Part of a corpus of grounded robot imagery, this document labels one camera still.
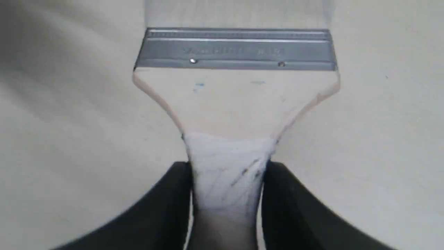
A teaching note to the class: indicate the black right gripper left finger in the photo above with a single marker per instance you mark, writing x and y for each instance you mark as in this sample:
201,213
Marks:
158,221

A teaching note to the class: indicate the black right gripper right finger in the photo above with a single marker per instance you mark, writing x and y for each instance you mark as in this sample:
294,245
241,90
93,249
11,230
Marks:
294,219

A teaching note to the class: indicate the wide wooden paint brush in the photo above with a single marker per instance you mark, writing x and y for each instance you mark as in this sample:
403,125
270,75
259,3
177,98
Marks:
234,75

